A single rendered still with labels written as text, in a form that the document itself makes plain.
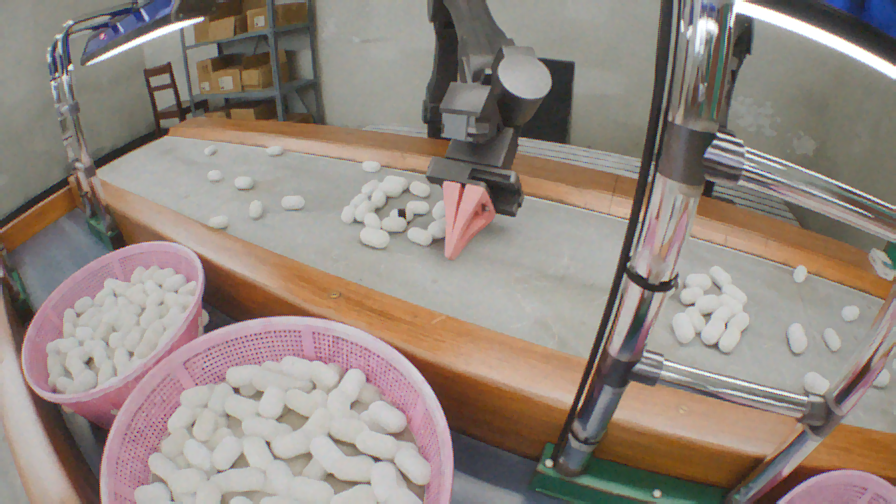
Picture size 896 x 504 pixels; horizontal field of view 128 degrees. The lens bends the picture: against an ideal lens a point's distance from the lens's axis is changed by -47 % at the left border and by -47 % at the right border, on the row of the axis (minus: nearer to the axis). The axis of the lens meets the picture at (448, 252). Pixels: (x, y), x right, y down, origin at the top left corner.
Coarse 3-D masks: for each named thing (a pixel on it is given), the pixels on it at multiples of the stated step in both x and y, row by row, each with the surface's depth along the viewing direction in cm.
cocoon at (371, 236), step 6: (366, 228) 48; (372, 228) 48; (360, 234) 48; (366, 234) 47; (372, 234) 47; (378, 234) 47; (384, 234) 47; (366, 240) 47; (372, 240) 47; (378, 240) 47; (384, 240) 47; (378, 246) 47; (384, 246) 47
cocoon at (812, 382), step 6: (810, 372) 27; (804, 378) 27; (810, 378) 26; (816, 378) 26; (822, 378) 26; (804, 384) 27; (810, 384) 26; (816, 384) 26; (822, 384) 25; (828, 384) 25; (810, 390) 26; (816, 390) 26; (822, 390) 25
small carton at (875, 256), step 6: (870, 252) 41; (876, 252) 39; (882, 252) 39; (870, 258) 41; (876, 258) 39; (882, 258) 38; (876, 264) 39; (882, 264) 37; (888, 264) 36; (876, 270) 38; (882, 270) 37; (888, 270) 36; (894, 270) 35; (882, 276) 37; (888, 276) 36
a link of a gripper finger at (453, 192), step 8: (448, 184) 43; (456, 184) 43; (448, 192) 43; (456, 192) 43; (496, 192) 46; (504, 192) 45; (512, 192) 45; (448, 200) 43; (456, 200) 43; (496, 200) 46; (504, 200) 45; (512, 200) 45; (448, 208) 43; (456, 208) 43; (496, 208) 46; (504, 208) 45; (512, 208) 45; (448, 216) 43; (456, 216) 43; (512, 216) 47; (448, 224) 43; (448, 232) 43; (448, 240) 43; (448, 248) 43
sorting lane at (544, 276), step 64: (192, 192) 64; (256, 192) 62; (320, 192) 61; (320, 256) 47; (384, 256) 47; (512, 256) 47; (576, 256) 47; (704, 256) 47; (512, 320) 38; (576, 320) 38; (768, 320) 36; (832, 320) 34; (768, 384) 29
